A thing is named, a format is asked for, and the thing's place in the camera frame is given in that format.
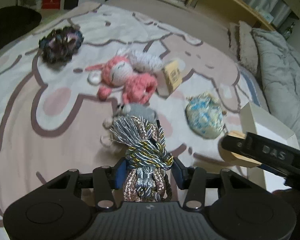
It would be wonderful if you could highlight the wooden block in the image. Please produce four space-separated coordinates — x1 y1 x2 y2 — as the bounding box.
218 131 261 168

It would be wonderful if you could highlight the grey gold tassel cord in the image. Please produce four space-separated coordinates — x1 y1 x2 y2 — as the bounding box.
109 115 175 203

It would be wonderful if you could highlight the blue floral drawstring pouch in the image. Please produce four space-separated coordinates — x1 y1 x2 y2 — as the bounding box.
185 92 227 139

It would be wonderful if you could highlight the grey crochet frog toy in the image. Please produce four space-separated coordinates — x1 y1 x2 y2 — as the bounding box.
101 102 159 148

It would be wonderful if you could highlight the small yellow paper box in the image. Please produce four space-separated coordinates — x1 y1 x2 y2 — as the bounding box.
162 60 182 95

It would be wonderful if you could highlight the pink crochet bunny doll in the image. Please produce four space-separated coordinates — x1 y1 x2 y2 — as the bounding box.
85 55 158 105

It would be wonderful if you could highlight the white crochet pouch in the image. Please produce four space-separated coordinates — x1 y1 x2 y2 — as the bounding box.
116 48 165 73

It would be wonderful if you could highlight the dark crochet flower pouch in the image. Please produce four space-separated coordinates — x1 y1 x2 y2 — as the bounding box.
39 26 84 64

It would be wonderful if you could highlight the white cardboard tray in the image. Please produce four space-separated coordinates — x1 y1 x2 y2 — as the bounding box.
240 101 299 193

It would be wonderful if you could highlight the grey quilted duvet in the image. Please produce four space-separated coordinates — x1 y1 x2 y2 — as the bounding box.
252 28 300 147

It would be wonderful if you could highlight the beige fuzzy pillow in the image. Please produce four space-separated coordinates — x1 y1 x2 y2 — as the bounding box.
228 21 260 77

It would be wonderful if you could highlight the cartoon bunny blanket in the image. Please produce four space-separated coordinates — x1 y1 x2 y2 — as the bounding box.
0 3 266 239

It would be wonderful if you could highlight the green glass bottle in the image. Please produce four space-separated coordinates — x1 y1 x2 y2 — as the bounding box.
282 22 295 40

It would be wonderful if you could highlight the tissue box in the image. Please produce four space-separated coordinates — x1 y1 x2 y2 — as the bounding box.
255 7 274 24

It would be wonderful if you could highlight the red box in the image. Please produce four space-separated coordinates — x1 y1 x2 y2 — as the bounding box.
41 0 61 9

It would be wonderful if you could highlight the black cushion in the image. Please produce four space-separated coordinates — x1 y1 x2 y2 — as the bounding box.
0 6 42 49

